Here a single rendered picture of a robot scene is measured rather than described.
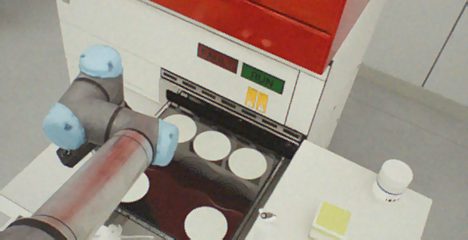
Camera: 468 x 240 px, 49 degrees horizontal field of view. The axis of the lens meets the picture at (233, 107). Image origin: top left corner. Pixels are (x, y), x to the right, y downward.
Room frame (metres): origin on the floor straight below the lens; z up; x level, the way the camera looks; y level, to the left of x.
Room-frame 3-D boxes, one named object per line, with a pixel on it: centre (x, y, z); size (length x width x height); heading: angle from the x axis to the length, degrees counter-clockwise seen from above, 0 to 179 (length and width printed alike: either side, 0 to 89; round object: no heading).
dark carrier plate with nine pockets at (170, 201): (0.77, 0.08, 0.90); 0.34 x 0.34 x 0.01; 69
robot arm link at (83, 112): (0.57, 0.25, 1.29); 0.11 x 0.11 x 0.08; 80
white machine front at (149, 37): (1.05, 0.18, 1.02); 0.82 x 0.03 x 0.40; 69
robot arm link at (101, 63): (0.67, 0.25, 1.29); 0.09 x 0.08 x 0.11; 170
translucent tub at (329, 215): (0.62, -0.25, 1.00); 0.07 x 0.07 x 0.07; 72
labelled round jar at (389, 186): (0.76, -0.40, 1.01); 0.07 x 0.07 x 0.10
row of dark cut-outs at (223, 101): (0.98, 0.02, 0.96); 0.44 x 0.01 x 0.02; 69
